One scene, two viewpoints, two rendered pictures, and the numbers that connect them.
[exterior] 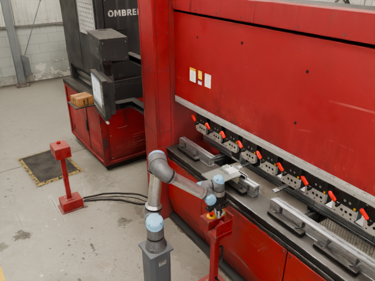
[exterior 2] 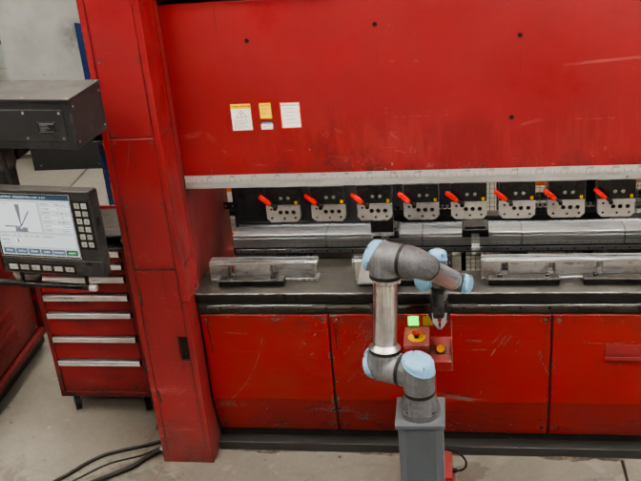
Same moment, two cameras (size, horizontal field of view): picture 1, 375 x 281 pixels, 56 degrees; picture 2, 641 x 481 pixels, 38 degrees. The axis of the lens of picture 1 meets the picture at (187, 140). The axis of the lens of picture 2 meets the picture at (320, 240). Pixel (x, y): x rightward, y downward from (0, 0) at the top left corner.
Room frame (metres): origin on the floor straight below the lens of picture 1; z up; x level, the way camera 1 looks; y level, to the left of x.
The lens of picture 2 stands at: (0.11, 2.44, 2.83)
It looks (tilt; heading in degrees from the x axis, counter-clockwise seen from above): 25 degrees down; 314
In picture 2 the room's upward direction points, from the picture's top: 5 degrees counter-clockwise
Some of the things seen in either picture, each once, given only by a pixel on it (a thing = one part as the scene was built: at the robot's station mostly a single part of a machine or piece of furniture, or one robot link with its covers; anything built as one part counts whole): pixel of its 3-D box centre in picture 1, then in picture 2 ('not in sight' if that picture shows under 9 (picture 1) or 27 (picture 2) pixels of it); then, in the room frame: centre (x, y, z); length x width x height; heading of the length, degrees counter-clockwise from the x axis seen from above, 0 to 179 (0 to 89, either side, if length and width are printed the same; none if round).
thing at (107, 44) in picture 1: (110, 79); (47, 193); (3.25, 0.73, 1.53); 0.51 x 0.25 x 0.85; 27
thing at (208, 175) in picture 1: (221, 174); (381, 268); (2.41, -0.27, 1.00); 0.26 x 0.18 x 0.01; 124
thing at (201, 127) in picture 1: (205, 122); (283, 200); (2.84, -0.15, 1.26); 0.15 x 0.09 x 0.17; 34
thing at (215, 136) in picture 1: (219, 130); (329, 199); (2.67, -0.26, 1.26); 0.15 x 0.09 x 0.17; 34
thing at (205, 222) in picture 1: (216, 222); (427, 342); (2.13, -0.22, 0.75); 0.20 x 0.16 x 0.18; 35
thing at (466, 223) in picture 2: (285, 184); (475, 234); (2.24, -0.74, 1.01); 0.26 x 0.12 x 0.05; 124
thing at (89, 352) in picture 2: not in sight; (109, 310); (3.93, 0.16, 0.50); 0.50 x 0.50 x 1.00; 34
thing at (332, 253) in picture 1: (335, 257); (619, 279); (1.62, -0.91, 0.89); 0.30 x 0.05 x 0.03; 34
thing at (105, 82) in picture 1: (103, 92); (52, 227); (3.17, 0.78, 1.42); 0.45 x 0.12 x 0.36; 27
